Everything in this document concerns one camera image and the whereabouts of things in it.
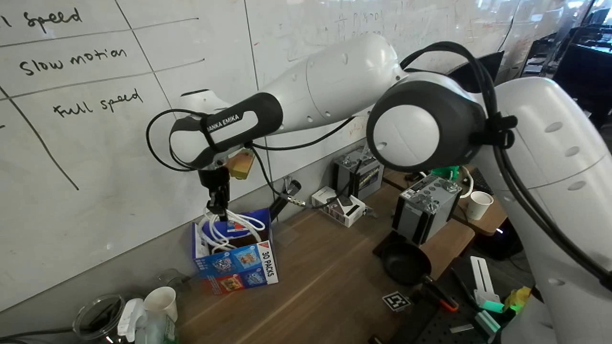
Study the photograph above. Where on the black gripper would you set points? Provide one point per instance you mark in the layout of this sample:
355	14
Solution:
215	182

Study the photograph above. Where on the white paper cup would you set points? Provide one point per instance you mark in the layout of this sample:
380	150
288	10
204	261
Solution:
479	205

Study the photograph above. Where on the teal green plastic block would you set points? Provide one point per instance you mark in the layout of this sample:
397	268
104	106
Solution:
491	318

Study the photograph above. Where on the silver electronic control box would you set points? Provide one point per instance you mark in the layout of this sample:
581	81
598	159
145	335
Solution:
424	207

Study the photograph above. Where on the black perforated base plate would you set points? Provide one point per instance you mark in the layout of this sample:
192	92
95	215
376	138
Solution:
447	326

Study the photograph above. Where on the small white product box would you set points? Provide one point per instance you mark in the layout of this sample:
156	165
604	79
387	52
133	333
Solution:
338	209

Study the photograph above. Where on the yellow green toy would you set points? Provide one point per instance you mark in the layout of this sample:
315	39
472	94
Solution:
517	299

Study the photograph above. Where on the blue cardboard box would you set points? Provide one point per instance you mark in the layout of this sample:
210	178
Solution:
236	264

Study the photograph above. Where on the grey toaster with label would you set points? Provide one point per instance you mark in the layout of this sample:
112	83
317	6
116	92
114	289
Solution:
361	175

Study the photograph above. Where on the black white fiducial marker tag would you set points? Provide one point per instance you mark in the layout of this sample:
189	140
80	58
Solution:
397	301

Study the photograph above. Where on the black frying pan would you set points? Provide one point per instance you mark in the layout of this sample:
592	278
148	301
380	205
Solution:
408	264

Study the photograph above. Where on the white crumpled cloth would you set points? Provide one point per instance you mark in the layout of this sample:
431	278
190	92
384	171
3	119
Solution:
137	322

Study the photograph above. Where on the green crocodile toy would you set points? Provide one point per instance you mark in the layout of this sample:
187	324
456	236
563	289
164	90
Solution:
447	173

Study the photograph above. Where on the black computer monitor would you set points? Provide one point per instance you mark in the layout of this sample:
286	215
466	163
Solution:
485	69

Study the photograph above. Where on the yellowish wrist camera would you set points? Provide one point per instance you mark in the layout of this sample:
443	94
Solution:
240	165

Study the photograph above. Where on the whiteboard with handwriting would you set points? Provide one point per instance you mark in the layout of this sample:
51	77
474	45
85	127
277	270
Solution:
97	192

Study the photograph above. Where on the white mug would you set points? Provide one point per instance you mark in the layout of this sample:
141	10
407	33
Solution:
164	303

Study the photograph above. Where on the clear glass jar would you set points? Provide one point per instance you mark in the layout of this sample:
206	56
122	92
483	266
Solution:
99	316

